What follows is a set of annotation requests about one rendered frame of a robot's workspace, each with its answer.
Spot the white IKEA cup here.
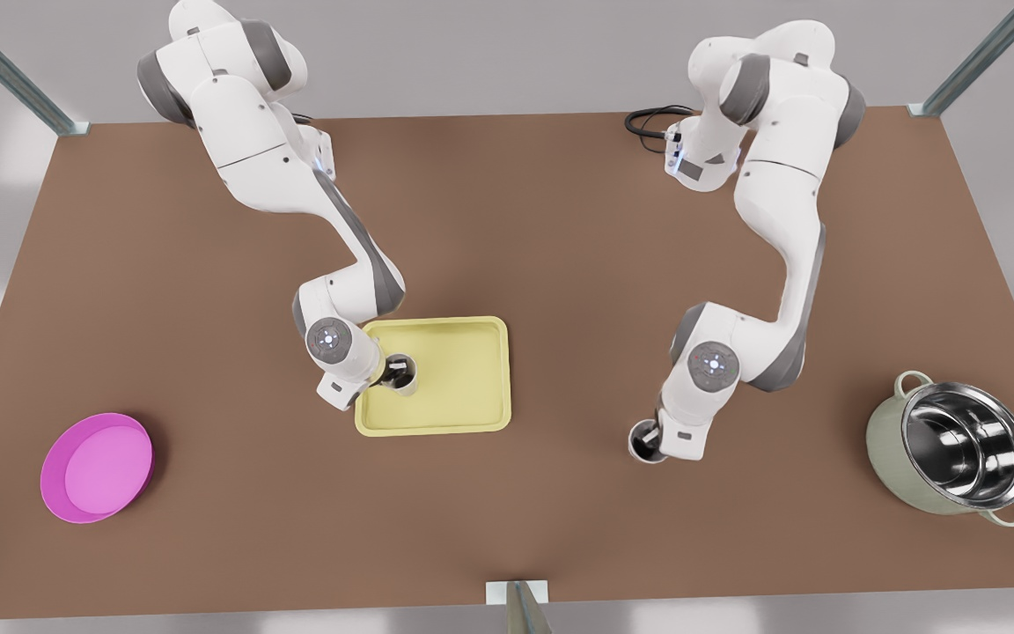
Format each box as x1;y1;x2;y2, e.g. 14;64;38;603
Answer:
381;353;421;398
627;419;672;466

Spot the yellow rectangular tray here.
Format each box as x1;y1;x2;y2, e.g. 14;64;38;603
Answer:
354;315;512;438

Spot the green steel-lined pot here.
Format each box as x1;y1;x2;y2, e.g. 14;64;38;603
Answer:
865;370;1014;528

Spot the pink round bowl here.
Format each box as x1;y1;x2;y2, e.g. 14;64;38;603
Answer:
40;412;156;526

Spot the silver frame post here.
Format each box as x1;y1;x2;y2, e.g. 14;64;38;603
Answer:
0;0;91;138
907;0;1014;119
484;579;553;634

